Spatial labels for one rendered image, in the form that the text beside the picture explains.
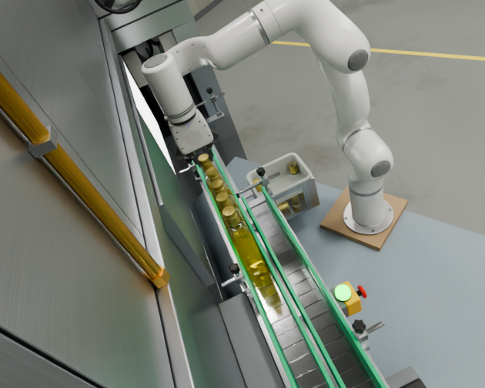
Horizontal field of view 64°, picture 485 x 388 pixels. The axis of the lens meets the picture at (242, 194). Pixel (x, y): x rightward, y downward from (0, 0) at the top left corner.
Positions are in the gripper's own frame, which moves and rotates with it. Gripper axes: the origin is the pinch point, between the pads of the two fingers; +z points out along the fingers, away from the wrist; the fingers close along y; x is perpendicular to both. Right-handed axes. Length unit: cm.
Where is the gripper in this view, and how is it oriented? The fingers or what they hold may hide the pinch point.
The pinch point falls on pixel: (202, 157)
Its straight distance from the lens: 114.7
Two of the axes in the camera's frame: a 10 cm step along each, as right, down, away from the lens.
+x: -3.4, -6.1, 7.1
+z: 2.9, 6.6, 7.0
